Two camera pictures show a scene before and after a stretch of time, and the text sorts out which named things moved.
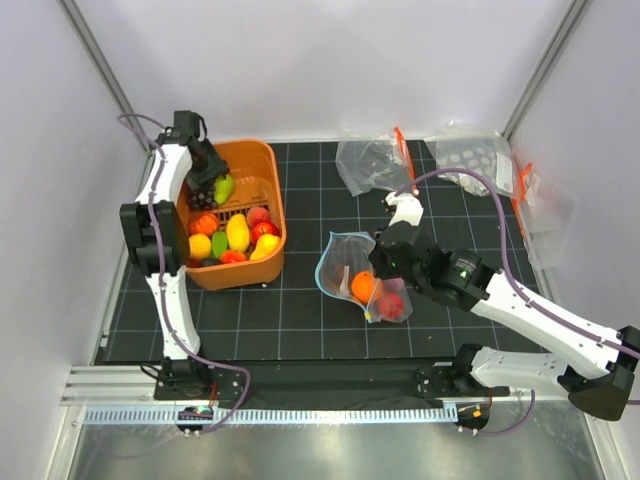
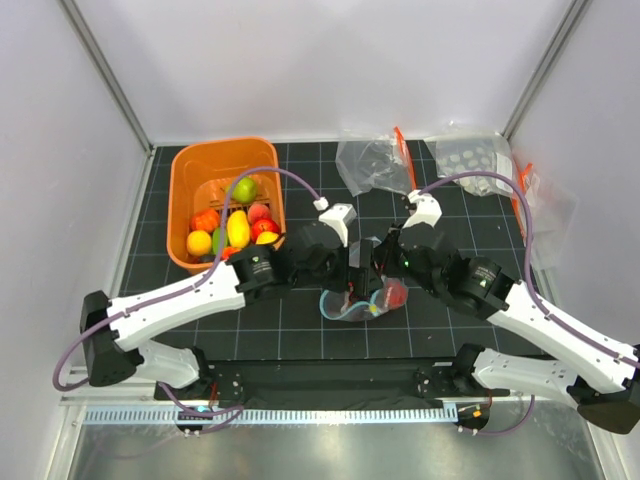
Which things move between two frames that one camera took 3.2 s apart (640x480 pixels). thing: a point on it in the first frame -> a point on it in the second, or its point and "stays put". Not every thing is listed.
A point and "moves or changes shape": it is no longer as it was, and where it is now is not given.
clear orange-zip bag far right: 546,214 stays put
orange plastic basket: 254,169 stays put
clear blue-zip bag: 344,270 moves or changes shape
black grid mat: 297,319 stays put
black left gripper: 214,170 -> 361,281
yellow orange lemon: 200,246 stays put
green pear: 223,188 -> 244,190
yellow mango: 238,232 stays put
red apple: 391,305 -> 395,294
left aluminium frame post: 108,70 stays put
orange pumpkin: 204,223 stays put
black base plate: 322,382 stays put
